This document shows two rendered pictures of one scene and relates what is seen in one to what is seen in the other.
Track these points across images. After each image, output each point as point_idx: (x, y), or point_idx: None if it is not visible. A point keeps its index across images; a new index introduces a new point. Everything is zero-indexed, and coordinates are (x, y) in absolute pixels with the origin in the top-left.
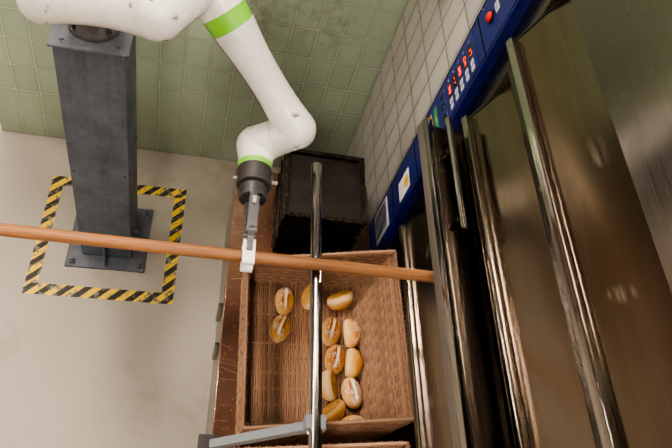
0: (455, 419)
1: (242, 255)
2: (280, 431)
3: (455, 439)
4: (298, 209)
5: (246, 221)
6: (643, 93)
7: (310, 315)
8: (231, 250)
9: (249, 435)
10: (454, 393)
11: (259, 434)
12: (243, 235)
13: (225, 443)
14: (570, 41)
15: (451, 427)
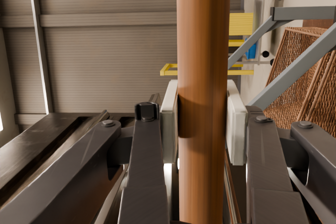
0: (103, 206)
1: (169, 86)
2: (250, 102)
3: (109, 197)
4: None
5: (144, 163)
6: None
7: (224, 209)
8: (177, 48)
9: (285, 70)
10: (95, 221)
11: (273, 81)
12: (140, 107)
13: (314, 42)
14: None
15: (110, 203)
